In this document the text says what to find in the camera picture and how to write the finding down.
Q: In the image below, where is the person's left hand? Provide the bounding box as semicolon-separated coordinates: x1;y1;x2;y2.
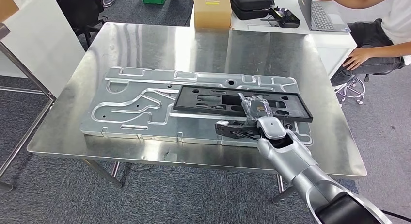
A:
342;47;373;71

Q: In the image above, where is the black plastic plate frame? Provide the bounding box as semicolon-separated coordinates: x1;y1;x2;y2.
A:
173;85;314;124

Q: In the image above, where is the stainless steel workbench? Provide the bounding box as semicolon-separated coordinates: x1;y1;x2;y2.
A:
26;21;368;204

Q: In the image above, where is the grey laptop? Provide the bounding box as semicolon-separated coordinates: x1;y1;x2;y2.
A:
297;0;352;33

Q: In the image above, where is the stool with chrome base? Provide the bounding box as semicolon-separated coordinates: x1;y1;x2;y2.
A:
333;68;405;106

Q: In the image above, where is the black remote controller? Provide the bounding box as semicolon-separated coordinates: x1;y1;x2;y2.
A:
260;5;301;29

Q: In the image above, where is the person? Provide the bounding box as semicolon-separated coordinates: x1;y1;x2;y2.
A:
316;0;411;87

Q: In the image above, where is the white desk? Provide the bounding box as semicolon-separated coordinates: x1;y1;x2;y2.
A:
189;0;358;79

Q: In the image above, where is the black zippered carry case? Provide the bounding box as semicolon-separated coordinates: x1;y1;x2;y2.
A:
228;0;275;21

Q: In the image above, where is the cardboard box with yellow label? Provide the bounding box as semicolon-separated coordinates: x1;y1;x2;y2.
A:
193;0;233;31

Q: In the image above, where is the large stamped metal panel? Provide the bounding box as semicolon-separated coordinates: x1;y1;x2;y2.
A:
79;66;314;148

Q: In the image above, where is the black office chair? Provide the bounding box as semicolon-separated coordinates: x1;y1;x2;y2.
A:
53;0;108;50

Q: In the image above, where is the plain brown cardboard box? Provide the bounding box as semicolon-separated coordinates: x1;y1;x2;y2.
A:
0;0;20;23

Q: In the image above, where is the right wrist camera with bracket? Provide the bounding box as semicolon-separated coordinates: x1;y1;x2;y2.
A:
214;120;262;141

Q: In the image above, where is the grey steel table frame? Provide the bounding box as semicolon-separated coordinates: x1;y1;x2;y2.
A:
0;23;57;192

